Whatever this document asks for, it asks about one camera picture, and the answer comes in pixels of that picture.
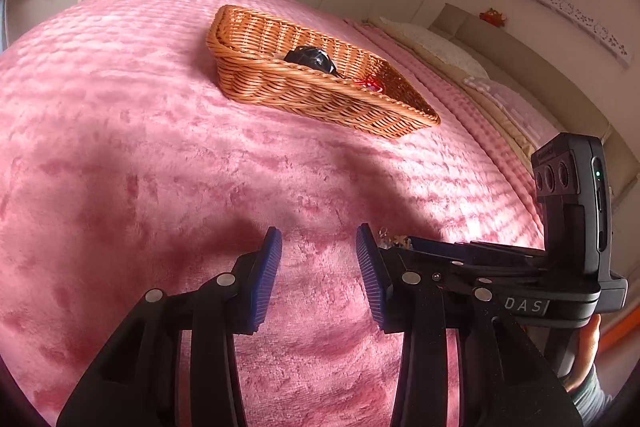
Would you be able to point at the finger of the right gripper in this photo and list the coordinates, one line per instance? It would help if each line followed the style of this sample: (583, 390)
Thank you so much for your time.
(475, 249)

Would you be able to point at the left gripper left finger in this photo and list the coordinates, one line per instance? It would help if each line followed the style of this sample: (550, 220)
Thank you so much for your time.
(133, 381)

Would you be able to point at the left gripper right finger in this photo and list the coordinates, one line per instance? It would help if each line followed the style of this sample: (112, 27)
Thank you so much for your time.
(465, 360)

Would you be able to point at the black wrist watch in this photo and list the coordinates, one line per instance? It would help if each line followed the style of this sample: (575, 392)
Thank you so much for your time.
(312, 57)

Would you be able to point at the grey sleeve forearm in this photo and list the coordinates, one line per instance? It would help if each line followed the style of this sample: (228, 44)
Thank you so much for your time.
(589, 398)

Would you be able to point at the person's right hand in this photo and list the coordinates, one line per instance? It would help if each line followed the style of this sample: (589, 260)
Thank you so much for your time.
(587, 349)

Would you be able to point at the beige quilt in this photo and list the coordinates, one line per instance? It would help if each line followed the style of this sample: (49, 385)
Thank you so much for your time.
(514, 137)

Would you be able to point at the pink checked pillow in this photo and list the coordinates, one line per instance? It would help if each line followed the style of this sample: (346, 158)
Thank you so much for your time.
(537, 128)

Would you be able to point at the beige bed headboard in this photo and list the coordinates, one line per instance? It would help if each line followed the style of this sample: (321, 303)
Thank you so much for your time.
(518, 67)

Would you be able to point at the pink plush bedspread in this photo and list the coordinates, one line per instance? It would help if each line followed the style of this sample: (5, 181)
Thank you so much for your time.
(124, 168)

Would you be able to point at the white floral pillow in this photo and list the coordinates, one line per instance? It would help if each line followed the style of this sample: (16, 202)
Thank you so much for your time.
(430, 45)

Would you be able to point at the orange plush toy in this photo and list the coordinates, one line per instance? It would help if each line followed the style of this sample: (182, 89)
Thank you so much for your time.
(493, 17)

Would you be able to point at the woven wicker basket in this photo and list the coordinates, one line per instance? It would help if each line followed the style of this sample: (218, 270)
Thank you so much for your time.
(371, 96)

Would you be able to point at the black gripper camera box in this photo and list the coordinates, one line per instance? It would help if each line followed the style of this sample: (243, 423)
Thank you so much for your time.
(572, 188)

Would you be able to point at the white lace wall shelf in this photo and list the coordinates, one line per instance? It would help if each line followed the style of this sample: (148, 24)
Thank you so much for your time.
(594, 29)

